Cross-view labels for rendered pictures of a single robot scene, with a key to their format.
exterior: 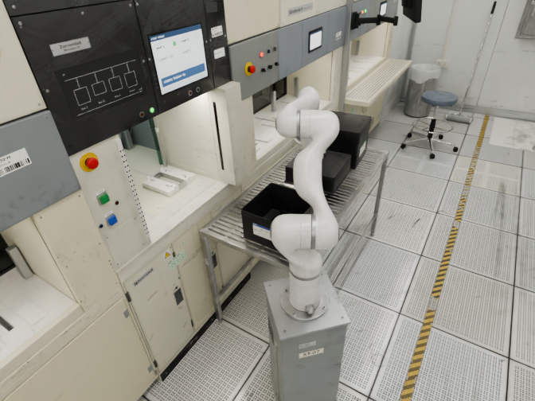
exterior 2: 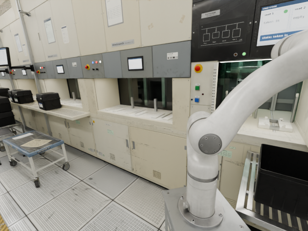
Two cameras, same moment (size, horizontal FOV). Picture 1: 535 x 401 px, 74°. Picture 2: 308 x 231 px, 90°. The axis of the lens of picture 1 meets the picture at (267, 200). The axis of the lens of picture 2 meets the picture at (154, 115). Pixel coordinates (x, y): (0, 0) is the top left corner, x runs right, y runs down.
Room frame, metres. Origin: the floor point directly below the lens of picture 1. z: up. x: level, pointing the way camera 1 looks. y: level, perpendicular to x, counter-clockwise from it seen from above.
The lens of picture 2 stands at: (0.75, -0.67, 1.35)
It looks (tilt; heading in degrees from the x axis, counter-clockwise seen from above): 16 degrees down; 92
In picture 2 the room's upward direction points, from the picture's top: 2 degrees counter-clockwise
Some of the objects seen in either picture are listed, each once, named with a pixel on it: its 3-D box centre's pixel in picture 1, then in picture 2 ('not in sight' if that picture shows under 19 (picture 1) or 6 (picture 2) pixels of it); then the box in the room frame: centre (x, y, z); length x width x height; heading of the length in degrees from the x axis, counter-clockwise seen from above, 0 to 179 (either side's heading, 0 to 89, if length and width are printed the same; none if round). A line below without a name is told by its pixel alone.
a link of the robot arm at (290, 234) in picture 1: (296, 244); (202, 141); (0.92, -0.10, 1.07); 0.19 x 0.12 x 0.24; 83
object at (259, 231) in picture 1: (280, 217); (293, 178); (1.36, -0.06, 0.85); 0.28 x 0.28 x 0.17; 56
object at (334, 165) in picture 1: (318, 165); not in sight; (1.72, -0.30, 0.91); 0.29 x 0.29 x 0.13; 59
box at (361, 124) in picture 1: (342, 138); not in sight; (2.11, -0.51, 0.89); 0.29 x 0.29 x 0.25; 60
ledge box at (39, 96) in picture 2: not in sight; (48, 100); (-1.07, 1.85, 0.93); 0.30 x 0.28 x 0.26; 144
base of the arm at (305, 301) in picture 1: (305, 285); (200, 190); (0.92, -0.13, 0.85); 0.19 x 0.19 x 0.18
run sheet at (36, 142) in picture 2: not in sight; (36, 142); (-0.93, 1.22, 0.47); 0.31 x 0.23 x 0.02; 168
